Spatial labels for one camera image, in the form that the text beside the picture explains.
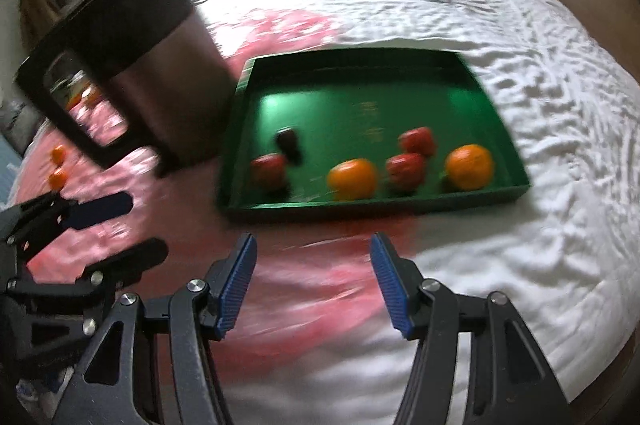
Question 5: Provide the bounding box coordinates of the red fruit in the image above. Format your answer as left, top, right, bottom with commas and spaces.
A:
250, 153, 288, 190
385, 153, 426, 192
398, 127, 437, 157

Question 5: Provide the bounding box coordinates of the dark plum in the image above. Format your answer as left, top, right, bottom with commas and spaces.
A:
274, 127, 303, 166
266, 182, 291, 203

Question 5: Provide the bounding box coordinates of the large wrinkled orange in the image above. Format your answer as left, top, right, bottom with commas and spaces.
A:
444, 144, 495, 191

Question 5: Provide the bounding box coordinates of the white bed sheet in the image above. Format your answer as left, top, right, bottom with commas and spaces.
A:
194, 0, 639, 424

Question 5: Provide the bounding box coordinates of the pink plastic sheet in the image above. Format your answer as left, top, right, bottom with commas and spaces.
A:
8, 6, 421, 386

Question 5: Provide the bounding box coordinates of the red fruit in tray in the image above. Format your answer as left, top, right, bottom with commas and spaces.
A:
398, 127, 437, 157

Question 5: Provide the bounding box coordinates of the green tray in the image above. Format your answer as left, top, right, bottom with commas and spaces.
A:
216, 47, 530, 220

